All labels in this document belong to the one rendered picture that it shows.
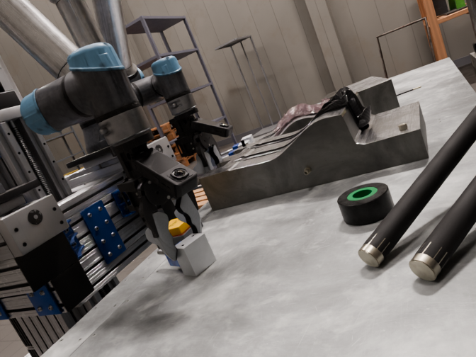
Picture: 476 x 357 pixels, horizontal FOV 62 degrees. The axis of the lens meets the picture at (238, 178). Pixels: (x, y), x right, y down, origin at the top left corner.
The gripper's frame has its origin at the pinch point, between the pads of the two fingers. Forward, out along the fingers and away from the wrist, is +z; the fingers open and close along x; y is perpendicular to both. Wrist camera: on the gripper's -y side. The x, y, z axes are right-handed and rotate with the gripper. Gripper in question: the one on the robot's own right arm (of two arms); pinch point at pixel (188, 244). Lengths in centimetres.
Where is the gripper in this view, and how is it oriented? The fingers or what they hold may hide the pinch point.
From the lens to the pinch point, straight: 69.4
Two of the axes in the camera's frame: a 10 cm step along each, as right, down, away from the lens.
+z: 3.8, 9.0, 2.2
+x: -6.4, 4.2, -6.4
